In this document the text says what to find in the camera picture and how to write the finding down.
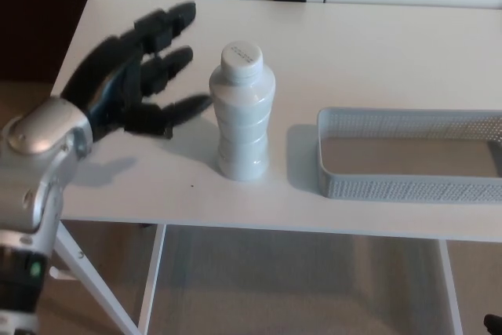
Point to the black door stop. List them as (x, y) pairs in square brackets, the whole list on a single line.
[(147, 226)]

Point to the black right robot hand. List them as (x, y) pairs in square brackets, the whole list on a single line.
[(494, 327)]

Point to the white desk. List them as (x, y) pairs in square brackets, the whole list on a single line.
[(333, 56)]

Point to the dark brown wooden door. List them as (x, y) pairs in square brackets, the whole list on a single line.
[(35, 17)]

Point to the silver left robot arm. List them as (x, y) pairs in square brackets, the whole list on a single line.
[(39, 135)]

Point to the grey perforated tray container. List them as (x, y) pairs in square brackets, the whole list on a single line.
[(412, 188)]

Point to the white plastic bottle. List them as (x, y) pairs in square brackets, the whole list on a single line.
[(243, 123)]

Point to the white desk hook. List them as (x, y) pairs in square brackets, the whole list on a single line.
[(60, 273)]

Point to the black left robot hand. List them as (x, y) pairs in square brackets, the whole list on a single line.
[(102, 64)]

